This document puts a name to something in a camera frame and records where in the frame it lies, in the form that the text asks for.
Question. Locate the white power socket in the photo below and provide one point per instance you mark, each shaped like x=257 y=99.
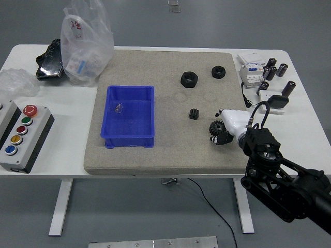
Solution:
x=264 y=95

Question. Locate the small black spur gear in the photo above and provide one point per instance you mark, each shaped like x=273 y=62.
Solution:
x=194 y=114

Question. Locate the black cylindrical capacitor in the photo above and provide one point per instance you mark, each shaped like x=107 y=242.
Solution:
x=271 y=73
x=271 y=62
x=265 y=72
x=288 y=88
x=263 y=87
x=282 y=70

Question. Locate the white and blue carton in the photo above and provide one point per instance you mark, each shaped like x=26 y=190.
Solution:
x=76 y=65

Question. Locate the white circuit breaker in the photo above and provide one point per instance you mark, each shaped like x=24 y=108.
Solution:
x=249 y=76

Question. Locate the metal floor fixture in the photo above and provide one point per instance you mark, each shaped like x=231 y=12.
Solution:
x=173 y=6

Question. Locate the black pouch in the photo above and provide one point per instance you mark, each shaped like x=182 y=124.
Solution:
x=50 y=64

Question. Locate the clear plastic bag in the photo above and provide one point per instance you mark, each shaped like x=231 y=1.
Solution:
x=88 y=38

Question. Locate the blue plastic box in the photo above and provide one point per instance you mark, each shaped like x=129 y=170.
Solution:
x=129 y=124

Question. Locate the large black bevel gear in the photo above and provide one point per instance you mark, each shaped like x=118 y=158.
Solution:
x=216 y=128

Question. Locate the large black hex nut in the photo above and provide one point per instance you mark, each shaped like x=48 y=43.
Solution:
x=189 y=80

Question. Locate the metal under-table bracket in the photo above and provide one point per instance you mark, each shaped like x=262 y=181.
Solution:
x=169 y=180

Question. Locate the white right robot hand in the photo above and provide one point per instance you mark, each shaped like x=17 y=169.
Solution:
x=236 y=120

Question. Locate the small black hex nut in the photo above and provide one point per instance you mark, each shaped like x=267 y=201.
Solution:
x=219 y=72

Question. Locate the grey-brown mat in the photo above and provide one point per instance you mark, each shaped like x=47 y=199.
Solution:
x=168 y=144

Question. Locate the black power adapter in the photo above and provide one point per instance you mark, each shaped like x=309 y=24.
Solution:
x=278 y=101

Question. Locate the clear bubble wrap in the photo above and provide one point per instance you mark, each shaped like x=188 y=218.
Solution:
x=15 y=82

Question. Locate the white table leg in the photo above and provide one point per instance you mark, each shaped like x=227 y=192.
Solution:
x=245 y=219
x=62 y=206

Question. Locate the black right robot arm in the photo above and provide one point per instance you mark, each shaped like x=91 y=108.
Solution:
x=261 y=144

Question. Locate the grey push-button control box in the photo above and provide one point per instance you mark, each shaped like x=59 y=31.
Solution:
x=26 y=144

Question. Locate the silver metal plate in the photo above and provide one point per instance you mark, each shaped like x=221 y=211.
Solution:
x=155 y=243

